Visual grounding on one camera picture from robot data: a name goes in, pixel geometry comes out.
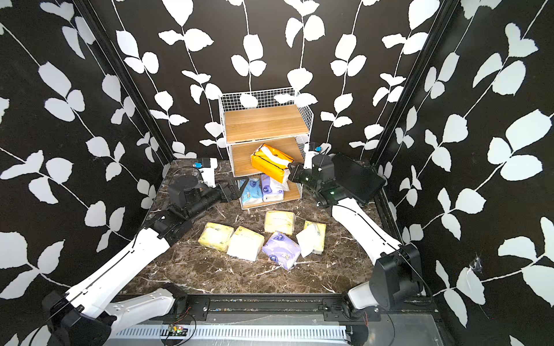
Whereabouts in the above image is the purple tissue pack bottom shelf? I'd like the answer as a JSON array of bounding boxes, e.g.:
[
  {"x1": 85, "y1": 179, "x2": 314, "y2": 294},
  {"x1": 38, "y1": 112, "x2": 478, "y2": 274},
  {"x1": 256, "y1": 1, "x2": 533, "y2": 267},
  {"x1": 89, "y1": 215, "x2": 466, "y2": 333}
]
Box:
[{"x1": 261, "y1": 174, "x2": 289, "y2": 203}]

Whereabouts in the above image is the orange tissue pack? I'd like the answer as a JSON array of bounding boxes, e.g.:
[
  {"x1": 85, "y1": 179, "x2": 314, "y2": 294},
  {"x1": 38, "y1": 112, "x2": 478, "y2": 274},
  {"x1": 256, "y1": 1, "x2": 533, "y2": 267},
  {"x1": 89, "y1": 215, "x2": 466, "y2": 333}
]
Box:
[{"x1": 250, "y1": 144, "x2": 295, "y2": 184}]

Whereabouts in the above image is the light yellow tissue pack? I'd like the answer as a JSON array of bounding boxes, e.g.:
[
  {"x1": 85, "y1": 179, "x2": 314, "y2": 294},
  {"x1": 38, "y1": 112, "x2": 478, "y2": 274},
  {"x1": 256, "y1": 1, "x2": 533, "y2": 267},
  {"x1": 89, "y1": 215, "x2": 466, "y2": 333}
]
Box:
[{"x1": 199, "y1": 222, "x2": 235, "y2": 252}]

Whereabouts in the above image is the yellow tissue pack shelf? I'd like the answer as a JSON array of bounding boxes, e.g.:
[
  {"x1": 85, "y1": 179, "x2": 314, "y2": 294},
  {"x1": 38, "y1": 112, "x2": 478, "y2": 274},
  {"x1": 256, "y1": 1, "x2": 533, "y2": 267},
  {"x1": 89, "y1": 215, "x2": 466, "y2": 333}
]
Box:
[{"x1": 264, "y1": 210, "x2": 295, "y2": 235}]

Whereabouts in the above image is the orange-yellow tissue pack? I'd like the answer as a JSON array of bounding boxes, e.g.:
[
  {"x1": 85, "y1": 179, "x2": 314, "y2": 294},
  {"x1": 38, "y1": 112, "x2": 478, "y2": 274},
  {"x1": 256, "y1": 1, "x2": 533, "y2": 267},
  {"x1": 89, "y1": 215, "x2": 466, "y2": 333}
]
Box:
[{"x1": 227, "y1": 226, "x2": 265, "y2": 262}]

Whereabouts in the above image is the pale yellow tissue pack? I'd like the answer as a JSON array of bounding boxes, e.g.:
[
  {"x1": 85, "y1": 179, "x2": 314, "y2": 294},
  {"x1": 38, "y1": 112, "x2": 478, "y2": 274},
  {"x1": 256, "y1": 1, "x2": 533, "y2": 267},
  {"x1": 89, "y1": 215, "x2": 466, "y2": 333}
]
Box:
[{"x1": 297, "y1": 221, "x2": 326, "y2": 257}]

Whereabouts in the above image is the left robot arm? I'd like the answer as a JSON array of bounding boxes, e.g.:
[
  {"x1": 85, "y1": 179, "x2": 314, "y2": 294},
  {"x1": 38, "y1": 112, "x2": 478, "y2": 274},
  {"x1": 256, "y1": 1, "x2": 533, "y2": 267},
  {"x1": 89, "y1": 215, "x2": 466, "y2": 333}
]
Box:
[{"x1": 43, "y1": 175, "x2": 247, "y2": 345}]

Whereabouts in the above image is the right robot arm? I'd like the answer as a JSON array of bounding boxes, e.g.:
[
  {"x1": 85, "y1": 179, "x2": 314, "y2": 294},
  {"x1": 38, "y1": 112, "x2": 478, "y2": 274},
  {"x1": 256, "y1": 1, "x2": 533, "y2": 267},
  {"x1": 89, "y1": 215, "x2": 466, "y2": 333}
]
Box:
[{"x1": 288, "y1": 154, "x2": 426, "y2": 311}]

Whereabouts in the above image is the blue tissue pack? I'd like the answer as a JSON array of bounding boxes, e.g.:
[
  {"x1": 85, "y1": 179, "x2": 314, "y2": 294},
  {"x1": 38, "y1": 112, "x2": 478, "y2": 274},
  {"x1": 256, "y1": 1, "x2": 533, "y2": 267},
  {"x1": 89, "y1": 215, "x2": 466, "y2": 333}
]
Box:
[{"x1": 239, "y1": 177, "x2": 263, "y2": 207}]

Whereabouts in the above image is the black carrying case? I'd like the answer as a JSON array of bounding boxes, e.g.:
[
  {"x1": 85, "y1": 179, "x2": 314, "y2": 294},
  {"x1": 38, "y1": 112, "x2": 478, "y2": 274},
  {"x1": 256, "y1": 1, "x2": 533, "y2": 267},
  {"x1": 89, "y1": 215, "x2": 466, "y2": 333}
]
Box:
[{"x1": 331, "y1": 153, "x2": 385, "y2": 206}]

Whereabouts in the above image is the small circuit board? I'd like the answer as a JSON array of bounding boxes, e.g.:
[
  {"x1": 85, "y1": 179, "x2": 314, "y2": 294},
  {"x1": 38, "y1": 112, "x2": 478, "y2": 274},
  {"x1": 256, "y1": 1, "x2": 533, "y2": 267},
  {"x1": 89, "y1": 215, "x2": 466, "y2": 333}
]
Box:
[{"x1": 167, "y1": 325, "x2": 188, "y2": 337}]

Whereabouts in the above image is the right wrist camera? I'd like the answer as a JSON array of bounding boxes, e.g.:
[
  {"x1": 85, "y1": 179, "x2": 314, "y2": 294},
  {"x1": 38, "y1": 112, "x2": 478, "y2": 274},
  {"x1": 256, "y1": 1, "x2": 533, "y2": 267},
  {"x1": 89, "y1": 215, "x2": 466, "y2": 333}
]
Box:
[{"x1": 303, "y1": 142, "x2": 322, "y2": 170}]

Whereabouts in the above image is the white wire shelf rack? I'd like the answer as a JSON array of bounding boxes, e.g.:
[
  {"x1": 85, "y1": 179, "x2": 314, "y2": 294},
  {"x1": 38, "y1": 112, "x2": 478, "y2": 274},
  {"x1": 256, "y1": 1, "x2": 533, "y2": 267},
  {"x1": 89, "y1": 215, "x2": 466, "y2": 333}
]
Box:
[{"x1": 218, "y1": 86, "x2": 315, "y2": 211}]

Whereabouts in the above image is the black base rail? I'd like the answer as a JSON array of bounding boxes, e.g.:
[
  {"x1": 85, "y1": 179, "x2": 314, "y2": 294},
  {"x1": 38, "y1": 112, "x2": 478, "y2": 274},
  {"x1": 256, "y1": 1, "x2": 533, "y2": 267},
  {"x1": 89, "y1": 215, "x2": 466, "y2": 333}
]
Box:
[{"x1": 170, "y1": 294, "x2": 442, "y2": 324}]

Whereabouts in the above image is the white slotted cable duct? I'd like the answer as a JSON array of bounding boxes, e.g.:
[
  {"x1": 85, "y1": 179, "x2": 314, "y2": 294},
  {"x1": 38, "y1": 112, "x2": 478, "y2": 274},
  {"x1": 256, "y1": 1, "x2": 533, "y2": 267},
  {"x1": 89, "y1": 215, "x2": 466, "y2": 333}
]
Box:
[{"x1": 111, "y1": 324, "x2": 351, "y2": 343}]

